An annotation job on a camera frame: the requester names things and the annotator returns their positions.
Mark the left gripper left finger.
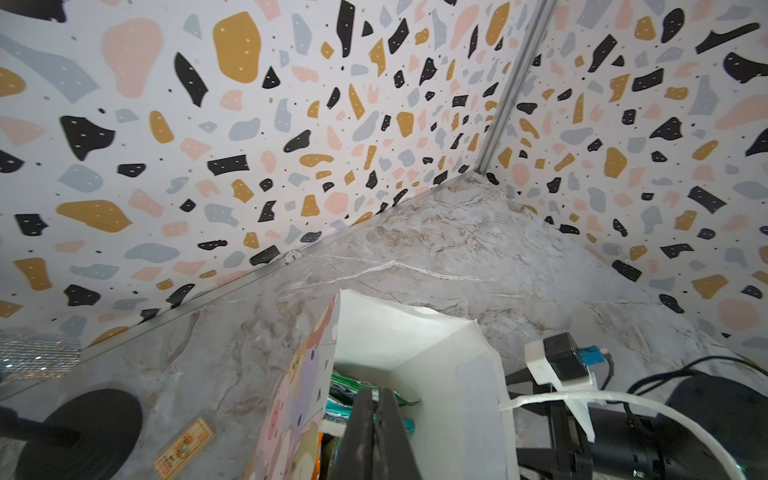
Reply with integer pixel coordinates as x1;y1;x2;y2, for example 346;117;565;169
329;388;374;480

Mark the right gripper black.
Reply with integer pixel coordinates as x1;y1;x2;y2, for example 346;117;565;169
517;402;660;479

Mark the small yellow ticket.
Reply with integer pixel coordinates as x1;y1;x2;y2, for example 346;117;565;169
153;417;215;480

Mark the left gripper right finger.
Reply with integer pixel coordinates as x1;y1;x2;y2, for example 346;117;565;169
374;389;421;480

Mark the glitter microphone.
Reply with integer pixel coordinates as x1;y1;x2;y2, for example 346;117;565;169
1;331;81;384

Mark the teal mint candy bag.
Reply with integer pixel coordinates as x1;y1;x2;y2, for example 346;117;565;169
323;371;421;436

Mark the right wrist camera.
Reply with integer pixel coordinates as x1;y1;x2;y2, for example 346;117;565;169
524;332;607;391

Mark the white patterned paper bag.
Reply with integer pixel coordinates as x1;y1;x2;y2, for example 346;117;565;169
246;290;743;479

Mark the black microphone stand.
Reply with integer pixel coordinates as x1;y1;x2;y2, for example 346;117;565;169
1;388;143;479

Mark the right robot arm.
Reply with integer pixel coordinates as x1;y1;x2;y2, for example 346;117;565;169
517;360;767;479

